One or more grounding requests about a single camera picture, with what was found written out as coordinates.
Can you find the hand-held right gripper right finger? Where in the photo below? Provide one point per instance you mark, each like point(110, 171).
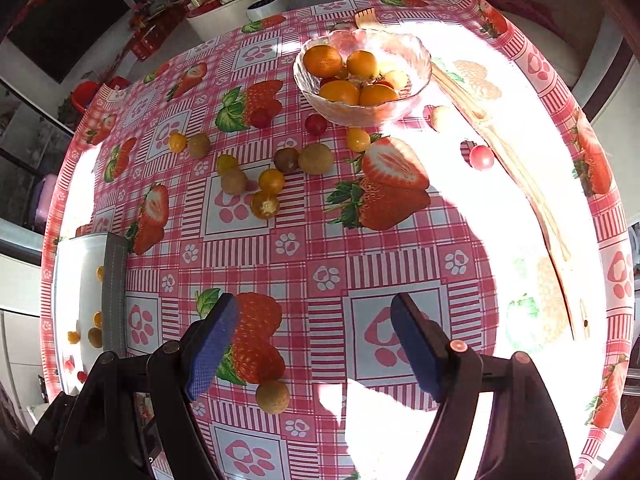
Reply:
point(417, 345)

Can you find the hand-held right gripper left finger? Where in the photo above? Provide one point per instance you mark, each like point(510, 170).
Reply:
point(212, 345)

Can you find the red cherry tomato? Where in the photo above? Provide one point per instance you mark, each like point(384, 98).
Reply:
point(315, 123)
point(81, 375)
point(384, 84)
point(260, 118)

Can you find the tan longan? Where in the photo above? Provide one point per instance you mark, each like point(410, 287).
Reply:
point(233, 180)
point(272, 396)
point(199, 144)
point(442, 118)

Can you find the orange cherry tomato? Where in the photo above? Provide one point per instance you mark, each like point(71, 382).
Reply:
point(265, 205)
point(74, 337)
point(271, 181)

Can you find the yellow cherry tomato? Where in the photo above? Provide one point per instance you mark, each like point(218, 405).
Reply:
point(177, 142)
point(97, 317)
point(100, 273)
point(227, 162)
point(358, 139)

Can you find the white tray with grey edge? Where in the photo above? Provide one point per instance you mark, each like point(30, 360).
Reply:
point(80, 280)

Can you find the strawberry print checked tablecloth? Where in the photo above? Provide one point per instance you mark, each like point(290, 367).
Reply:
point(310, 240)

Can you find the bamboo back scratcher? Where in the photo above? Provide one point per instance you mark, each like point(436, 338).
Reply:
point(520, 175)

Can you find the pink cherry tomato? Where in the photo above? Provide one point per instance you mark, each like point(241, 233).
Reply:
point(481, 156)

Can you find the dark brown cherry tomato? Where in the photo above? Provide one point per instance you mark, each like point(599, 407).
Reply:
point(286, 160)

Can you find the small brown kiwi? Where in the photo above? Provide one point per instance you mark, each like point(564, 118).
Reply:
point(315, 158)

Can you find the pink plastic stool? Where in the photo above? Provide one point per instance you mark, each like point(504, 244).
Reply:
point(45, 202)

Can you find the large yellow tomato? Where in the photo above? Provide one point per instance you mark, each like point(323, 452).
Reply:
point(397, 79)
point(339, 92)
point(377, 95)
point(362, 63)

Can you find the red bucket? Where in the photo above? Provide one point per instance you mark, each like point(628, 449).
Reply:
point(86, 96)

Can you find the clear glass bowl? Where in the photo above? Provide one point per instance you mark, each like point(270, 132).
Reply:
point(415, 60)

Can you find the orange mandarin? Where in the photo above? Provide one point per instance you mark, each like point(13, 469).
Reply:
point(325, 60)

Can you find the red gift boxes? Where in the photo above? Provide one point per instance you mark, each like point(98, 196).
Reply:
point(155, 35)

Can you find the white round table with snacks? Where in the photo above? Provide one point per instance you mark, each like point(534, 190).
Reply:
point(225, 10)

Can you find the black television screen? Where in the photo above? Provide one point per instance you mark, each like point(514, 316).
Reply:
point(65, 15)

